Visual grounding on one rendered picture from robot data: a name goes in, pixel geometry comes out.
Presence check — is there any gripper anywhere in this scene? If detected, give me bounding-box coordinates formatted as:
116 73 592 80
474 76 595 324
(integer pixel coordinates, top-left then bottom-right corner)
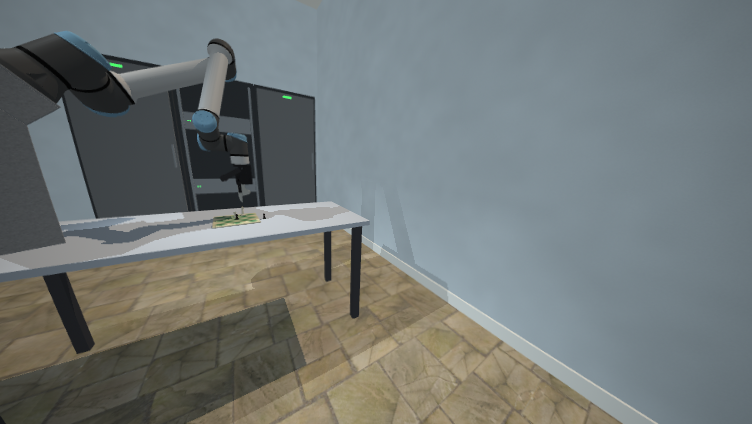
233 164 253 202

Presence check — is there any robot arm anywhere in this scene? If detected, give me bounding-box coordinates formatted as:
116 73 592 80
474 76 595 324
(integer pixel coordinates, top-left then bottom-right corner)
0 31 249 165

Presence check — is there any green and cream checkered board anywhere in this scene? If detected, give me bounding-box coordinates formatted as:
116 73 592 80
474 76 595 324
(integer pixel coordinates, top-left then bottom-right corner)
212 213 261 228

